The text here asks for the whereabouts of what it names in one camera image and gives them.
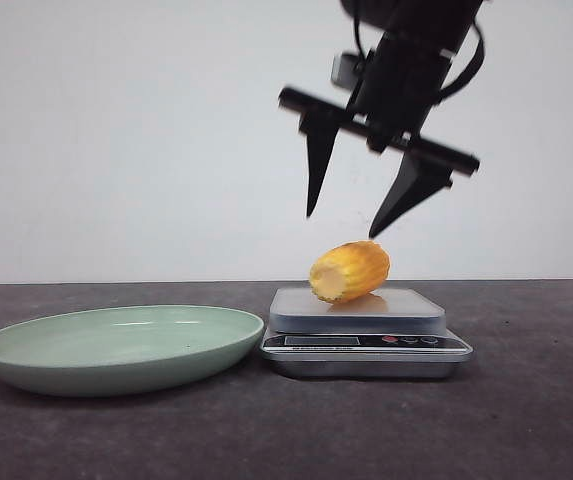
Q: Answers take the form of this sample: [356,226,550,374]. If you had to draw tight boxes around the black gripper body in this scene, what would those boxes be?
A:
[279,34,481,175]

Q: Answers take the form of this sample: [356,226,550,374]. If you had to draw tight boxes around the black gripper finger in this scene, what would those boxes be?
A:
[299,111,339,218]
[369,153,453,237]

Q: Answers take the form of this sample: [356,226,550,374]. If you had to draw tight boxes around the yellow corn cob piece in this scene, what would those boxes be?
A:
[309,240,391,304]

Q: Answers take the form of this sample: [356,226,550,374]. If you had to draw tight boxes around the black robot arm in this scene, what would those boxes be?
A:
[279,1,485,238]

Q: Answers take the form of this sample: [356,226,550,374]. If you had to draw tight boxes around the silver digital kitchen scale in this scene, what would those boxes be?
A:
[260,287,473,379]

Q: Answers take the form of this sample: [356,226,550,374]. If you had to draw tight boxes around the light green plate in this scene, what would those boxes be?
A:
[0,305,264,397]

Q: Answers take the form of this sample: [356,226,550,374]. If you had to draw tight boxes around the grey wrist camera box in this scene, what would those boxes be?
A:
[331,52,364,91]

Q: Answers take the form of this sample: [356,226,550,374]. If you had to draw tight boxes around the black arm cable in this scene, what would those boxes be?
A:
[438,19,486,101]

